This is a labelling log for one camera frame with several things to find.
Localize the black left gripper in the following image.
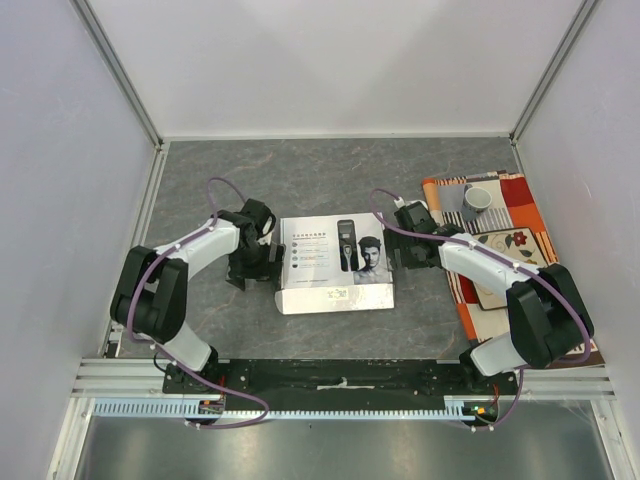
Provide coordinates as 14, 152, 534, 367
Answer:
227, 241, 285, 292

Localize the white box with black tray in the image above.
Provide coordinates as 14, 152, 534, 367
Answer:
275, 213, 394, 315

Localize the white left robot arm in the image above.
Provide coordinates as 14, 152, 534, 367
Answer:
110, 199, 285, 393

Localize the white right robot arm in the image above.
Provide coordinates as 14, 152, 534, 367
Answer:
385, 198, 594, 394

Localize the white patterned cup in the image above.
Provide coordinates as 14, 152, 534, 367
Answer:
461, 185, 493, 221

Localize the colourful patchwork cloth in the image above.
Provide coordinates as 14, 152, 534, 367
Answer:
422, 172, 602, 368

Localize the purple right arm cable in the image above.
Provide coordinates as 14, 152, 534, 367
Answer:
368, 187, 593, 433

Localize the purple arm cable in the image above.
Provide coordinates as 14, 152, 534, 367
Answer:
126, 176, 271, 432
368, 187, 593, 433

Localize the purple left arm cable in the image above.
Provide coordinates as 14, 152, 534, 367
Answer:
126, 176, 271, 432

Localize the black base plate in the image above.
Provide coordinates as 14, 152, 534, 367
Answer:
163, 359, 518, 403

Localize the grey slotted cable duct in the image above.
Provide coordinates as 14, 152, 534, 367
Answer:
93, 398, 500, 421

